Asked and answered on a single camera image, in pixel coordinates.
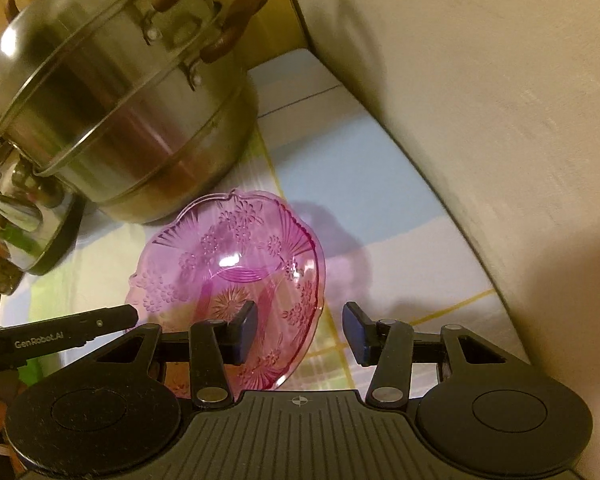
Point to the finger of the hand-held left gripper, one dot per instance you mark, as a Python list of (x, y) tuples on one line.
[(80, 327)]

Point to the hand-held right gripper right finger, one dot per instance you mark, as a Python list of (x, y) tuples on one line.
[(355, 332)]

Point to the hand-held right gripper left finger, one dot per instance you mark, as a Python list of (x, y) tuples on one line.
[(247, 331)]

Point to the pink glass bowl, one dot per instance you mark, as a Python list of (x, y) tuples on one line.
[(240, 260)]

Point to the orange bowl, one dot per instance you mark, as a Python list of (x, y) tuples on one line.
[(172, 377)]

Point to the stainless steel kettle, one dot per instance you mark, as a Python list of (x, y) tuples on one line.
[(25, 220)]

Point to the checkered tablecloth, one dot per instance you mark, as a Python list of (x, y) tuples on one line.
[(380, 185)]

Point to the stainless steel steamer pot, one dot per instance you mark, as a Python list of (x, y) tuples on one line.
[(120, 90)]

